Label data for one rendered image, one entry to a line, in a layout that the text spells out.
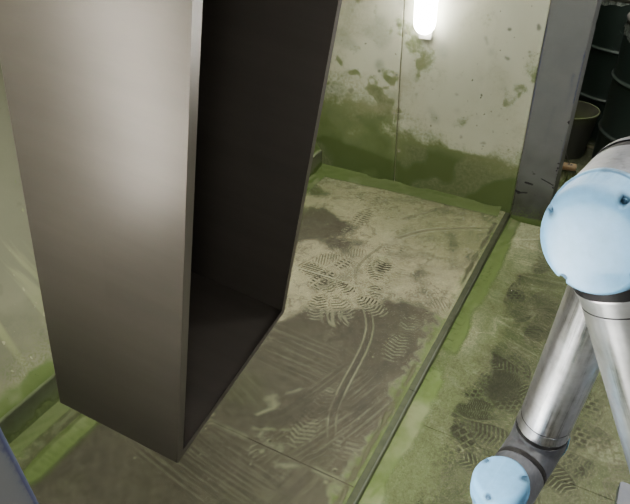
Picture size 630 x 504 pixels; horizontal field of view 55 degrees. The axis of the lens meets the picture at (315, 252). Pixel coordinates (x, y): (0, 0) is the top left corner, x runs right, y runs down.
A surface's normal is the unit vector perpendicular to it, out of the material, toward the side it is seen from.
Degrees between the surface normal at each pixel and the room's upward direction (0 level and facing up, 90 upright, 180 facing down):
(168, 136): 90
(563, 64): 90
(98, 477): 0
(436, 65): 90
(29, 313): 57
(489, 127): 90
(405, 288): 0
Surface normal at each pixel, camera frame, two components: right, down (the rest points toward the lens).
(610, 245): -0.69, 0.33
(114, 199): -0.40, 0.54
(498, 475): -0.22, -0.82
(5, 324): 0.72, -0.22
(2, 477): 0.88, 0.26
